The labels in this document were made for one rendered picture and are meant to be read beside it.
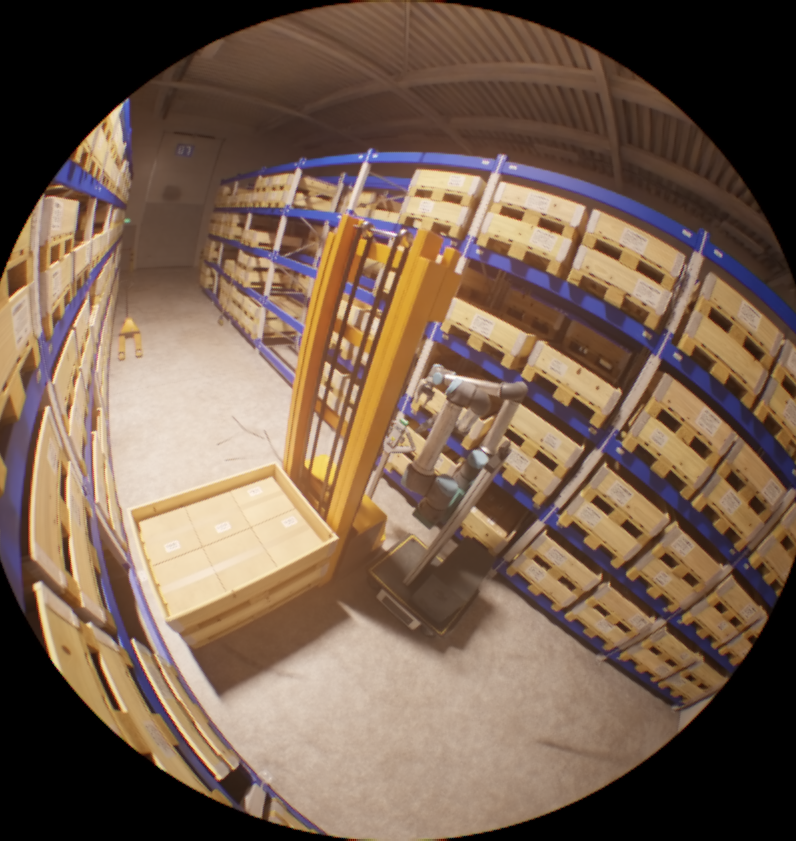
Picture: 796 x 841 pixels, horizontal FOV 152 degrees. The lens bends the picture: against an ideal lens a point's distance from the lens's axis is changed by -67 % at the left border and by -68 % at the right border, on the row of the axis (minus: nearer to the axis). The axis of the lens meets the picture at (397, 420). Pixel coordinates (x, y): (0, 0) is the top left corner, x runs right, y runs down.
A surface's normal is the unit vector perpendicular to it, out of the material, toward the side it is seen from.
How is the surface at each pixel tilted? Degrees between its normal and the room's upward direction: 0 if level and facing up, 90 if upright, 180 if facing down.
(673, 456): 90
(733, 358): 90
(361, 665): 0
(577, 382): 90
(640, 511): 90
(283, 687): 0
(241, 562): 0
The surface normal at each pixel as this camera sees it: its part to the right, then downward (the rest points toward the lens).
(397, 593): 0.32, -0.81
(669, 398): -0.65, 0.20
